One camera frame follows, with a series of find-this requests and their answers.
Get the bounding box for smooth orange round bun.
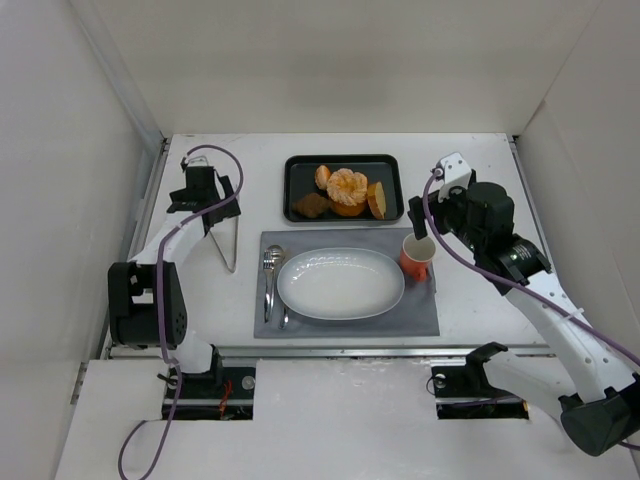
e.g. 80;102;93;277
331;202;366;217

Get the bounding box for sesame twisted bread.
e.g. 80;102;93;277
326;168;368;206

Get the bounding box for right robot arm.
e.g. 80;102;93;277
408;182;639;457

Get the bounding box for grey cloth placemat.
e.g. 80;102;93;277
254;228;440;339

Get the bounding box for orange cup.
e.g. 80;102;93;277
399;233;436;282

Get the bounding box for black rectangular tray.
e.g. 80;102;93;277
283;154;405;224

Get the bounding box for metal tongs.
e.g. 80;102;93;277
180;153;240;273

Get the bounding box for brown chocolate croissant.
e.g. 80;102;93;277
292;193;331;219

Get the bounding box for silver spoon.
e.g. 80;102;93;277
263;245;284;323

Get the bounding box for white front cover board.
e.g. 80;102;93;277
57;360;637;479

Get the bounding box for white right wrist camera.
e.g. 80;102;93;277
435;152;473;203

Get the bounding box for silver fork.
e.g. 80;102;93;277
271;251;289;330

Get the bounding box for sliced brown bread loaf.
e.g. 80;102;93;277
367;182;387;220

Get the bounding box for small oval sesame roll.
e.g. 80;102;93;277
314;165;331;191

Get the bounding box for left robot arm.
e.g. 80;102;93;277
107;166;240;375

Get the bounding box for white oval plate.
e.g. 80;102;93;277
280;247;405;321

